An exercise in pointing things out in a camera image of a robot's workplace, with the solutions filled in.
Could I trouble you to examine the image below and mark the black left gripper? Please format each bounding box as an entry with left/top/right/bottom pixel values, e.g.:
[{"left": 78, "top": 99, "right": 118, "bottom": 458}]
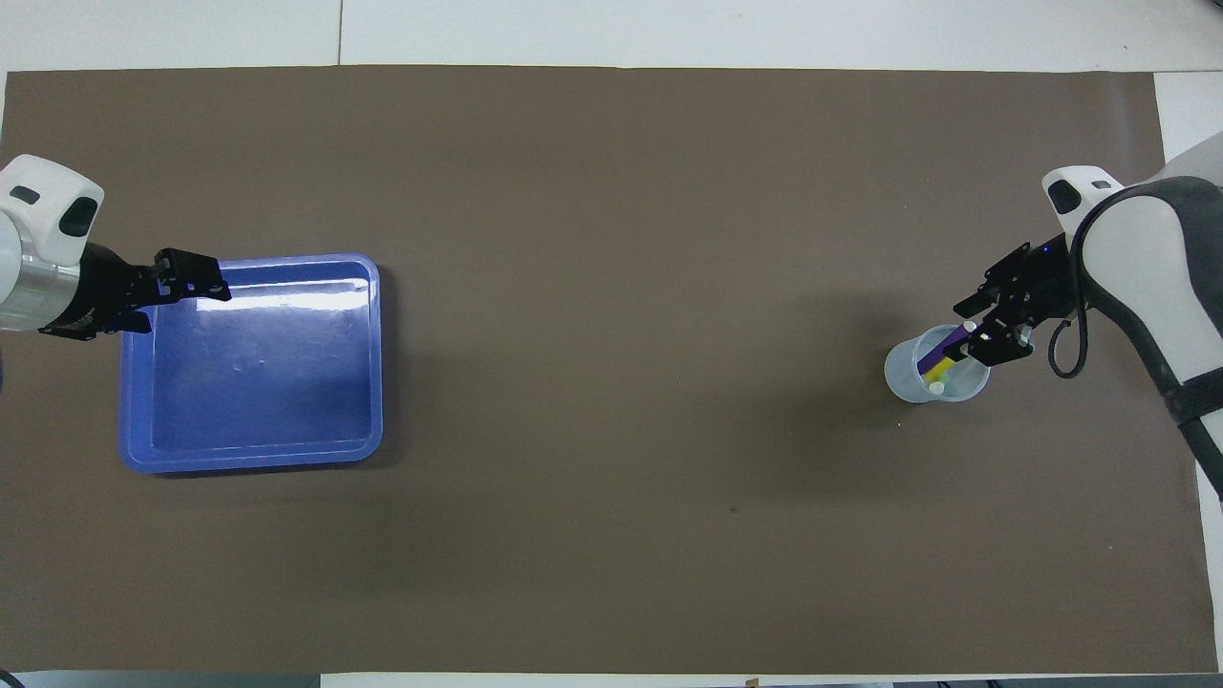
[{"left": 38, "top": 244, "right": 232, "bottom": 342}]

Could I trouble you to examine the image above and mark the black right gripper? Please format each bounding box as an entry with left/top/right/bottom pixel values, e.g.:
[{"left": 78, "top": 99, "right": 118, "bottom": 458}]
[{"left": 954, "top": 234, "right": 1085, "bottom": 366}]

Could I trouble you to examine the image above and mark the purple pen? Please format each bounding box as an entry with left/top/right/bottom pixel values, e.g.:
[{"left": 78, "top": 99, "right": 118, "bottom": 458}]
[{"left": 915, "top": 321, "right": 977, "bottom": 376}]

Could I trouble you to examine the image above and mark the blue plastic tray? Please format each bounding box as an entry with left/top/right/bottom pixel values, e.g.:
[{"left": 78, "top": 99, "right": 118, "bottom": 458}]
[{"left": 118, "top": 252, "right": 384, "bottom": 475}]

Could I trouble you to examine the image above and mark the translucent plastic cup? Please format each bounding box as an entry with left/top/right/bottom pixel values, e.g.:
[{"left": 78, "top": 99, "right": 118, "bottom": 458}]
[{"left": 884, "top": 323, "right": 991, "bottom": 404}]

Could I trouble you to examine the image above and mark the brown table mat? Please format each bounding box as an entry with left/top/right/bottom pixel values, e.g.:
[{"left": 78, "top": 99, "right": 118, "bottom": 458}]
[{"left": 0, "top": 65, "right": 1219, "bottom": 675}]

